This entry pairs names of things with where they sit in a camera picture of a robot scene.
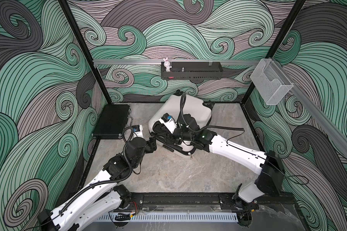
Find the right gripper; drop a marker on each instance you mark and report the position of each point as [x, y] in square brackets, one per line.
[167, 135]

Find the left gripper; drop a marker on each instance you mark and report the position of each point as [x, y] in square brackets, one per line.
[150, 145]

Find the white hard-shell suitcase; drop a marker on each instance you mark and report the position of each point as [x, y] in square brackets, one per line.
[196, 111]

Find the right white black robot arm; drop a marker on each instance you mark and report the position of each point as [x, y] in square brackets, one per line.
[182, 126]

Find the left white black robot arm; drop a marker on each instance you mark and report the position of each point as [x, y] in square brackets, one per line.
[104, 193]

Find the black flat case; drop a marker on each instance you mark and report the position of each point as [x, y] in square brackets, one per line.
[112, 122]

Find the white bunny figurine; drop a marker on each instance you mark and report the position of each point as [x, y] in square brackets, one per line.
[167, 64]

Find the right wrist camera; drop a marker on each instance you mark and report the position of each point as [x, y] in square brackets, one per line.
[169, 122]

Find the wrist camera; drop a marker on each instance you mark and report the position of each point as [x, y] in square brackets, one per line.
[169, 122]
[137, 131]

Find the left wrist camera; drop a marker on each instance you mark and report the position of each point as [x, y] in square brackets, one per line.
[137, 131]

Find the black wall shelf tray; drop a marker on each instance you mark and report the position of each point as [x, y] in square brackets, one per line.
[193, 71]

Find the white slotted cable duct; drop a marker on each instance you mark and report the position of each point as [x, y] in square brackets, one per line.
[185, 217]

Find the aluminium back wall rail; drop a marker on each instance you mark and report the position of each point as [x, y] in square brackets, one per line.
[158, 61]

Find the aluminium wall rail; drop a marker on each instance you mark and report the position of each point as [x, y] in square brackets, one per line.
[308, 93]
[158, 61]

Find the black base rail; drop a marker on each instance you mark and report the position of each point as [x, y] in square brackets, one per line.
[224, 200]

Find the clear acrylic wall box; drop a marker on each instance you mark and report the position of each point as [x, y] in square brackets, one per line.
[271, 81]

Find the aluminium right wall rail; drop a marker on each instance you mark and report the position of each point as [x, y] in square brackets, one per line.
[308, 93]

